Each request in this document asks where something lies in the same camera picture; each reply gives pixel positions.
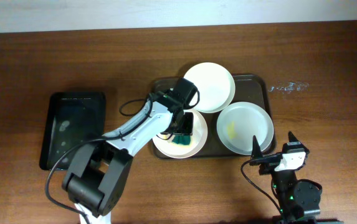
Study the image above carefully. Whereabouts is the pale grey plate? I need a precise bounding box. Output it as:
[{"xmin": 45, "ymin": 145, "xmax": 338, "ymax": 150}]
[{"xmin": 216, "ymin": 101, "xmax": 274, "ymax": 156}]

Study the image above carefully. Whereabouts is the white plate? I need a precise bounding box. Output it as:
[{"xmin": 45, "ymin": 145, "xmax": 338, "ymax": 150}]
[
  {"xmin": 152, "ymin": 109, "xmax": 208, "ymax": 159},
  {"xmin": 184, "ymin": 62, "xmax": 236, "ymax": 113}
]

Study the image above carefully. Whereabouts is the green and yellow sponge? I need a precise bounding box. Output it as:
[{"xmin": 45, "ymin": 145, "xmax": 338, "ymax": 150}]
[{"xmin": 171, "ymin": 135, "xmax": 192, "ymax": 146}]

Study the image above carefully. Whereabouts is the dark brown serving tray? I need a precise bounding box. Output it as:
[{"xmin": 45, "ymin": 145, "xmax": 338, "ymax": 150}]
[{"xmin": 151, "ymin": 73, "xmax": 271, "ymax": 159}]

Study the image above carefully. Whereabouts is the white plate back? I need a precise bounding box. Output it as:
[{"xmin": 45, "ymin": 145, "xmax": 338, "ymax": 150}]
[{"xmin": 184, "ymin": 62, "xmax": 236, "ymax": 113}]

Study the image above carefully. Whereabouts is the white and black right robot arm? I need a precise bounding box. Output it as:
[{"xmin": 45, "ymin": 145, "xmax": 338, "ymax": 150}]
[{"xmin": 244, "ymin": 132, "xmax": 322, "ymax": 223}]

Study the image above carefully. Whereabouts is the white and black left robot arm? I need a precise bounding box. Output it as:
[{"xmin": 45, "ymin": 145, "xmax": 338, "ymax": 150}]
[{"xmin": 62, "ymin": 91, "xmax": 199, "ymax": 223}]

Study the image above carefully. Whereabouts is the black water tray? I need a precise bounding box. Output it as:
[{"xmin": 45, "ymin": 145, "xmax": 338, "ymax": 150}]
[{"xmin": 39, "ymin": 91, "xmax": 106, "ymax": 170}]

